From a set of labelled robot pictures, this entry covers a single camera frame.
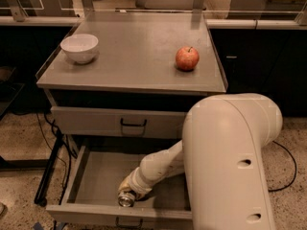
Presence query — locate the black table leg frame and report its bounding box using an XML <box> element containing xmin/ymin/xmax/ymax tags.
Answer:
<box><xmin>34</xmin><ymin>131</ymin><xmax>63</xmax><ymax>207</ymax></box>

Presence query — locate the closed upper grey drawer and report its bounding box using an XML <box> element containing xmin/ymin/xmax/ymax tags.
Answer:
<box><xmin>51</xmin><ymin>106</ymin><xmax>185</xmax><ymax>139</ymax></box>

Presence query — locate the white ceramic bowl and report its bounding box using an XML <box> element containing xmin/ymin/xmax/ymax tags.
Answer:
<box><xmin>60</xmin><ymin>34</ymin><xmax>99</xmax><ymax>64</ymax></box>

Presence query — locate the black floor cable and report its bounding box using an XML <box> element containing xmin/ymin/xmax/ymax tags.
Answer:
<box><xmin>268</xmin><ymin>140</ymin><xmax>298</xmax><ymax>193</ymax></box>

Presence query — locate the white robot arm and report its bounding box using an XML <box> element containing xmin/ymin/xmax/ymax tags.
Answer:
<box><xmin>118</xmin><ymin>93</ymin><xmax>283</xmax><ymax>230</ymax></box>

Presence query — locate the open middle grey drawer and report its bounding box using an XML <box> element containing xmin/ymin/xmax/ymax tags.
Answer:
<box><xmin>46</xmin><ymin>147</ymin><xmax>193</xmax><ymax>230</ymax></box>

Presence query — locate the red apple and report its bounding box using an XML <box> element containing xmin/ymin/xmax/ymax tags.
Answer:
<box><xmin>176</xmin><ymin>46</ymin><xmax>200</xmax><ymax>71</ymax></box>

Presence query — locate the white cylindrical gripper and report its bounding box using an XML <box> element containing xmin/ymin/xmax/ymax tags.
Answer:
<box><xmin>118</xmin><ymin>167</ymin><xmax>154</xmax><ymax>201</ymax></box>

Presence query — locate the grey drawer cabinet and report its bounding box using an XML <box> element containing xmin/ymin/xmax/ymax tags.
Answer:
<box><xmin>35</xmin><ymin>11</ymin><xmax>228</xmax><ymax>230</ymax></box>

